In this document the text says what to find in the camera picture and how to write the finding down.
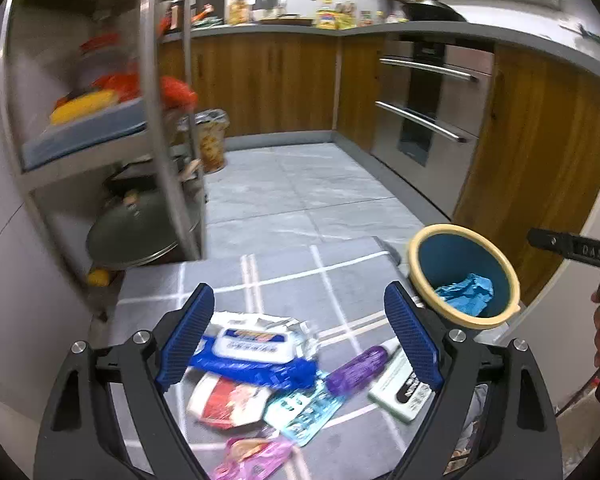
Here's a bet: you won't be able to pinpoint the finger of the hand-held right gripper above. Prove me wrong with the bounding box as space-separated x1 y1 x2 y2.
527 228 570 254

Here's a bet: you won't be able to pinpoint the blue plastic film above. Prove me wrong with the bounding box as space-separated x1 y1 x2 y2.
434 273 495 318

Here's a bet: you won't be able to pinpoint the white and green box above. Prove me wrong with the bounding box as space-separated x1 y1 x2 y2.
367 345 436 424

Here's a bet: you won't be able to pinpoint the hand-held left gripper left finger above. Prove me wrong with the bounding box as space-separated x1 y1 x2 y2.
34 282 216 480

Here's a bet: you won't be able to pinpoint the wooden kitchen cabinets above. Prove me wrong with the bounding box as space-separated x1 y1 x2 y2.
157 22 600 307

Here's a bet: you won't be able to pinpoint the grey checked mat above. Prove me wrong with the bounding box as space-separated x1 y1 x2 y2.
112 237 481 480

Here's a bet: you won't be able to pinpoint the teal sachet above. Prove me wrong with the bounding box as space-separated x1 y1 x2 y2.
263 377 349 447

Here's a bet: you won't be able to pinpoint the grey pan lid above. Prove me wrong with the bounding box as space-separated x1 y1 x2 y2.
86 191 201 269

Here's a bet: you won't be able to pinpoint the pink snack packet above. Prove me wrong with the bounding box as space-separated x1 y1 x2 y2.
210 436 294 480

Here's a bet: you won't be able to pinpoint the blue wet wipes packet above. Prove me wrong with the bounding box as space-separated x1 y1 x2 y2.
187 311 321 391

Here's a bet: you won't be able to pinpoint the orange plastic bag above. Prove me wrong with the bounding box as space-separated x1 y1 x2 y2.
159 77 199 111
92 73 142 104

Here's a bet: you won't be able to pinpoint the black wok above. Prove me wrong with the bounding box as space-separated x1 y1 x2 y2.
380 0 469 24

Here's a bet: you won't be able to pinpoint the cooking oil bottles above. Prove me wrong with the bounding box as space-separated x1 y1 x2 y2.
227 0 254 26

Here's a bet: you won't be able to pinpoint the purple plastic bottle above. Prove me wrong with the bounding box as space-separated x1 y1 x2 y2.
326 345 391 397

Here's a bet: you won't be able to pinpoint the stainless steel shelf rack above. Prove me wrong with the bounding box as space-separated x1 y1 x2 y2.
0 0 207 307

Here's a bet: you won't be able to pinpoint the blue bin with yellow rim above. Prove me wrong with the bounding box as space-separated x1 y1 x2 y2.
406 224 522 331

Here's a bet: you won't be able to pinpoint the plastic container with red lid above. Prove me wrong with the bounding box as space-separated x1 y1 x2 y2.
77 34 127 92

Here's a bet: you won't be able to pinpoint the yellow packet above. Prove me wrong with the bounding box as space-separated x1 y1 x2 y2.
49 91 117 126

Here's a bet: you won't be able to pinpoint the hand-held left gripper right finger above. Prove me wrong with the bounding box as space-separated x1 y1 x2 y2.
382 280 563 480

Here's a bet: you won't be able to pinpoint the stainless steel built-in oven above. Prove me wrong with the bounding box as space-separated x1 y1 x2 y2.
369 35 496 219

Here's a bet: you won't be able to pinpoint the red and white packet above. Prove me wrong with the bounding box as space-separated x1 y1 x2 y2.
187 372 274 431

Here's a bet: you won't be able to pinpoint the patterned waste bin with liner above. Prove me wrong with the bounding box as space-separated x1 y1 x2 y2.
192 108 230 174

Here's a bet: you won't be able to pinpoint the blue tray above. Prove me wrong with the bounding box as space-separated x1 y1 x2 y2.
20 97 149 171

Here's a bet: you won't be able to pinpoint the black baking tray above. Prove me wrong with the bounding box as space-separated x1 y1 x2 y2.
102 162 191 196

